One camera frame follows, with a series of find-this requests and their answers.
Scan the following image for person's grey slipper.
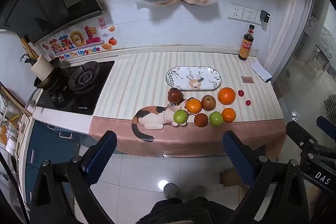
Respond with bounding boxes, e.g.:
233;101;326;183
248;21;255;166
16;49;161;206
189;185;206;198
163;183;180;199

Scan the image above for person's dark clothing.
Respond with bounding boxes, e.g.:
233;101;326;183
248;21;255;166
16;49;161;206
135;196;237;224

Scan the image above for white wall socket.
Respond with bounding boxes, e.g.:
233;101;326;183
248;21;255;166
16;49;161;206
241;7;257;23
228;4;244;21

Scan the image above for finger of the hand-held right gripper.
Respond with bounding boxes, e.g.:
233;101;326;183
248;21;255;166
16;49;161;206
286;121;317;152
316;116;336;138

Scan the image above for frosted glass door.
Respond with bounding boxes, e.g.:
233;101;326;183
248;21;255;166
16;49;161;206
273;0;336;141

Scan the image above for striped cat print mat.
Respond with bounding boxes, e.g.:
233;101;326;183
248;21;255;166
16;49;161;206
89;52;287;159

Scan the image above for wooden box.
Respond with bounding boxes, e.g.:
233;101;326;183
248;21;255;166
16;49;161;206
220;168;253;214

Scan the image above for small orange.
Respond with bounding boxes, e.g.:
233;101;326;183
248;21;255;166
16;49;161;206
186;99;202;114
222;108;236;123

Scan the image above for blue kitchen cabinet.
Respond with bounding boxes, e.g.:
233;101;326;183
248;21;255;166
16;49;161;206
25;120;92;203

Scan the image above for brown apple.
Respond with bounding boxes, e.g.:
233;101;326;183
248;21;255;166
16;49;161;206
201;95;216;111

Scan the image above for cluttered side shelf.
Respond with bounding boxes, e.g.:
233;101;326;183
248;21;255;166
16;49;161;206
0;82;33;159

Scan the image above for black gas stove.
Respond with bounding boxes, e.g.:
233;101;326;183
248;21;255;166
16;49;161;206
35;60;115;116

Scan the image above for dark frying pan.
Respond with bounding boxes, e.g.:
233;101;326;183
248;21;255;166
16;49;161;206
34;57;70;91

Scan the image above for white folded cloth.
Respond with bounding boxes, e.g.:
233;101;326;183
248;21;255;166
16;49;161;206
249;61;272;83

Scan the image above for wooden kitchen utensils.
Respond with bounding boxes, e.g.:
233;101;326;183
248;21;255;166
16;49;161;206
20;36;40;66

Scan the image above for dark red apple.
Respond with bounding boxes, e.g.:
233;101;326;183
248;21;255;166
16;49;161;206
168;87;182;103

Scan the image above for colourful wall sticker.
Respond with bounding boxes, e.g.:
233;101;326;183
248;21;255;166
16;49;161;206
41;18;117;60

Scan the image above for dark brownish orange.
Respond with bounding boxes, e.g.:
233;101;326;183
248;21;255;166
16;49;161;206
194;113;209;127

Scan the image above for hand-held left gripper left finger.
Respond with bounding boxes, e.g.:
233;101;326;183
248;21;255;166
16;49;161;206
30;130;118;224

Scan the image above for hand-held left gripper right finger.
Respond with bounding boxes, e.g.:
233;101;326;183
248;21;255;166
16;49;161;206
223;130;309;224

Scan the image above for large orange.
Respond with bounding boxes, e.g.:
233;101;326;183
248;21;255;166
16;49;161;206
218;87;236;105

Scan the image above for dark sauce bottle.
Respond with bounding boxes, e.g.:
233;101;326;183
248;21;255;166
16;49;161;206
238;25;256;61

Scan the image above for floral oval plate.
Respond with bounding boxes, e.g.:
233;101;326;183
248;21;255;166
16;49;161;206
165;66;222;90

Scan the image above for green apple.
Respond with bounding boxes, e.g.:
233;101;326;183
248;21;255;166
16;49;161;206
173;109;188;124
209;111;224;126

